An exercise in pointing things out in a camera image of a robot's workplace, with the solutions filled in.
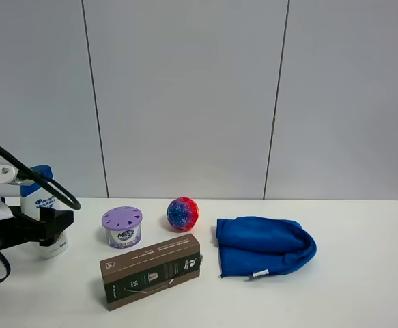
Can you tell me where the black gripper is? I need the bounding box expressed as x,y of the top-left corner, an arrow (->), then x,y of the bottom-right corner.
0,206 -> 74,251

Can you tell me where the white blue shampoo bottle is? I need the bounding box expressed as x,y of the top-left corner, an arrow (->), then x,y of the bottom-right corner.
20,182 -> 68,259

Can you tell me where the purple air freshener can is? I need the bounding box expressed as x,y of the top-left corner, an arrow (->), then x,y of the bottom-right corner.
101,206 -> 143,249

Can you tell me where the brown rectangular cardboard box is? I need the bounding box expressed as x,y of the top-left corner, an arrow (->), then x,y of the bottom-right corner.
100,234 -> 203,311

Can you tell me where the red blue spiky ball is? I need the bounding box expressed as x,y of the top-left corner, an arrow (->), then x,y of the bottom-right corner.
167,197 -> 199,231

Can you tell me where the blue folded towel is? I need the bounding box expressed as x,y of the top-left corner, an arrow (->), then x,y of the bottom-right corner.
216,216 -> 317,278

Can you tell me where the thick black cable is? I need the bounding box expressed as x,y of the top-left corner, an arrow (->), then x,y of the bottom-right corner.
0,132 -> 82,210

